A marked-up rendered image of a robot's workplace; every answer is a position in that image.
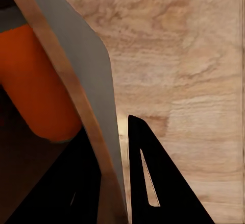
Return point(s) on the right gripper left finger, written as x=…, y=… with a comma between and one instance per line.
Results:
x=68, y=193

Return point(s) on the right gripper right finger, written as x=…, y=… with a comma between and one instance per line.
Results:
x=178, y=203

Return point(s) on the trash can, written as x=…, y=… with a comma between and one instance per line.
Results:
x=82, y=62

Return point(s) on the can of soda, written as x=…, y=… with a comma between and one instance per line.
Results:
x=6, y=109
x=31, y=82

